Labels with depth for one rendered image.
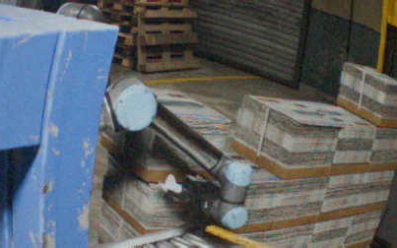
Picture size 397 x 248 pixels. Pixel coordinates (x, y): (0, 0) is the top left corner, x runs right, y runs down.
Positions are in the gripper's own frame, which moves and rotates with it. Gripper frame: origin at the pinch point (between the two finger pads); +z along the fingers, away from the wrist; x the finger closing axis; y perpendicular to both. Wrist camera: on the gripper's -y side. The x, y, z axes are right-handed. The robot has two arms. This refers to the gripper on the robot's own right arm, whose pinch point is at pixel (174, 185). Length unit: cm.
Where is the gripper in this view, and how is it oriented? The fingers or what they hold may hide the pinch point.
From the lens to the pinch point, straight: 242.0
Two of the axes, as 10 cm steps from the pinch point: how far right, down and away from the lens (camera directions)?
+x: -8.1, -0.3, -5.8
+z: -5.5, -3.1, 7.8
